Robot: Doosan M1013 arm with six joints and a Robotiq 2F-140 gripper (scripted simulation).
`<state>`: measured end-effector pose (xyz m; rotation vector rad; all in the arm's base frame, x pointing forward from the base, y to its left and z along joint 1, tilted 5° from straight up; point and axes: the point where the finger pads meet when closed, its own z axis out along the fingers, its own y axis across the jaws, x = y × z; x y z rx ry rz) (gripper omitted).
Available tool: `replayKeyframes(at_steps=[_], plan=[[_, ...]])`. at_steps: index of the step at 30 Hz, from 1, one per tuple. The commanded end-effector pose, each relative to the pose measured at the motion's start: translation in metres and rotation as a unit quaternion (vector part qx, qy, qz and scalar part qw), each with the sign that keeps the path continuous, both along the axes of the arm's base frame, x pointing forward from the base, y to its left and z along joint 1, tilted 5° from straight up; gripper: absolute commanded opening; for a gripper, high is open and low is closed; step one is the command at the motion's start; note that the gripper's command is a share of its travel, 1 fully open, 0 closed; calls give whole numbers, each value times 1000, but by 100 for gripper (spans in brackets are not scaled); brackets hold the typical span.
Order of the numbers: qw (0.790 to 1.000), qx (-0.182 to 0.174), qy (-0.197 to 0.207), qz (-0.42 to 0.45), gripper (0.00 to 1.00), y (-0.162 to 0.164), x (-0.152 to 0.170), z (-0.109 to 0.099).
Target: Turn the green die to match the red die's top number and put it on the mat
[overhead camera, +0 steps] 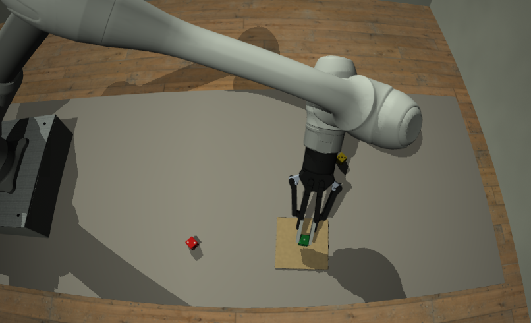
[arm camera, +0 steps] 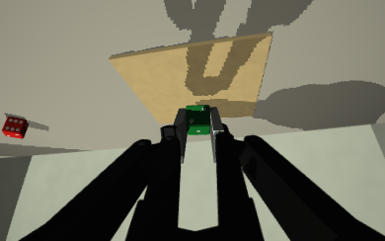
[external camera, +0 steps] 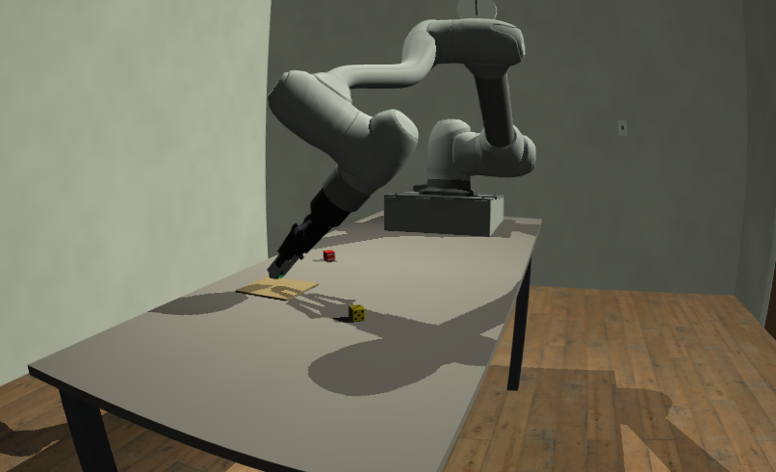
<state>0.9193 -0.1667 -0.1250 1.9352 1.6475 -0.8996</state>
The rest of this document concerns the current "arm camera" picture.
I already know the tan flat mat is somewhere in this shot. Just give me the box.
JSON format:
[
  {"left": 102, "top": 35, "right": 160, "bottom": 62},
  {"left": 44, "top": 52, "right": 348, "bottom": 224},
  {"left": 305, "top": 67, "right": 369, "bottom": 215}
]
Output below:
[{"left": 109, "top": 33, "right": 272, "bottom": 124}]

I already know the green die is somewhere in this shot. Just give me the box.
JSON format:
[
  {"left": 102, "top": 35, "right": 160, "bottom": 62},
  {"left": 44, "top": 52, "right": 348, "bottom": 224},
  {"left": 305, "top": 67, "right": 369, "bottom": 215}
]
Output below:
[{"left": 186, "top": 105, "right": 210, "bottom": 135}]

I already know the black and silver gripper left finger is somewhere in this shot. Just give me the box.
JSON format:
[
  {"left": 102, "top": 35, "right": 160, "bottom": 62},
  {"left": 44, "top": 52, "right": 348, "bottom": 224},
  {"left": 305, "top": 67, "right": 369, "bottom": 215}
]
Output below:
[{"left": 19, "top": 108, "right": 188, "bottom": 241}]

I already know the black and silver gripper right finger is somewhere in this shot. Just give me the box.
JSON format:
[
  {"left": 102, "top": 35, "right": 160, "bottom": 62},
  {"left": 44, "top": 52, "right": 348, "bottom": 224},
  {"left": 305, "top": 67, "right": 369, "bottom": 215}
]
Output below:
[{"left": 209, "top": 107, "right": 385, "bottom": 241}]

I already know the red die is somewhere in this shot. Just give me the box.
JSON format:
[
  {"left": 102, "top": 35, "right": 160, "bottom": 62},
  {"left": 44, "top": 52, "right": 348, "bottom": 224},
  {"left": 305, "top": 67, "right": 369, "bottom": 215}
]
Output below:
[{"left": 2, "top": 117, "right": 29, "bottom": 138}]

